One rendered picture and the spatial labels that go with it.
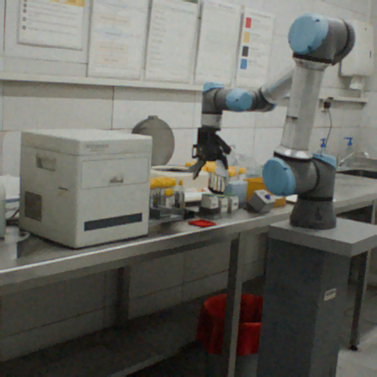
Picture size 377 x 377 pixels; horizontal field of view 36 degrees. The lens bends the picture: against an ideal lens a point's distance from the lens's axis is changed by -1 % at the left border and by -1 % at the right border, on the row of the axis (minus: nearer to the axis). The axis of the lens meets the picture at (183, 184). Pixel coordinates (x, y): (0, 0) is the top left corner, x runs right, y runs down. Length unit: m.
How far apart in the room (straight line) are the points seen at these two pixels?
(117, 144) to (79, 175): 0.15
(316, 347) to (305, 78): 0.83
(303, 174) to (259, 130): 1.56
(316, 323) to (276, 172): 0.49
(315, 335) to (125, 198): 0.73
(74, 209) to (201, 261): 1.58
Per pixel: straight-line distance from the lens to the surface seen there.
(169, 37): 2.70
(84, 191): 1.60
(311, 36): 1.69
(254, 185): 2.38
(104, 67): 2.45
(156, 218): 1.85
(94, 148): 1.60
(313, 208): 1.88
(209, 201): 2.09
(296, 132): 1.75
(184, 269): 3.00
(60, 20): 2.32
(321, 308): 1.91
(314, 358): 1.97
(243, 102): 1.95
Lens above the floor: 1.32
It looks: 9 degrees down
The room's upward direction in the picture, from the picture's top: 4 degrees clockwise
